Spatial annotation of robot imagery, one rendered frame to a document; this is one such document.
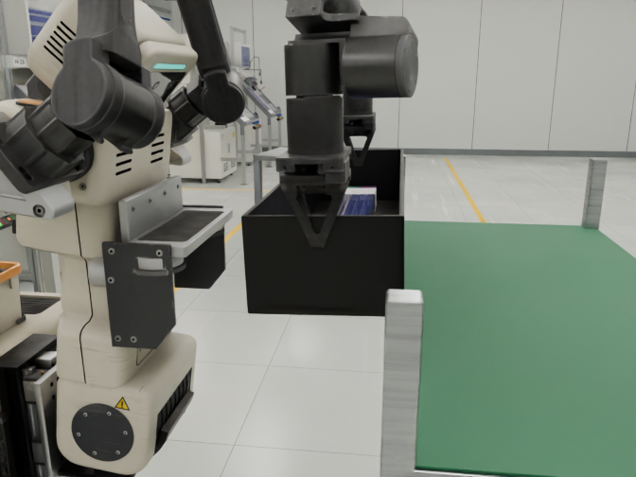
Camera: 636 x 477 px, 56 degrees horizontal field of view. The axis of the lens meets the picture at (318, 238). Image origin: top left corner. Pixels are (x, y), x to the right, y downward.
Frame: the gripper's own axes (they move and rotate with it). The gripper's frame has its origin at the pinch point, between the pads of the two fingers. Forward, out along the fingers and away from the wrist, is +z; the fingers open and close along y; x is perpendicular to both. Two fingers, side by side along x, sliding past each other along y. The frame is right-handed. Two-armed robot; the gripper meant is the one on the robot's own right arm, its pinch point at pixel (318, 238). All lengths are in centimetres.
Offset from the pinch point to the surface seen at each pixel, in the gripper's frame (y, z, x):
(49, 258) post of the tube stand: 225, 72, 178
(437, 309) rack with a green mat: 20.5, 15.6, -14.0
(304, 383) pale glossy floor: 166, 108, 31
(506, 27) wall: 939, -92, -170
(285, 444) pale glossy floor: 123, 108, 31
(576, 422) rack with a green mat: -6.8, 16.1, -25.5
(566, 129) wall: 942, 64, -271
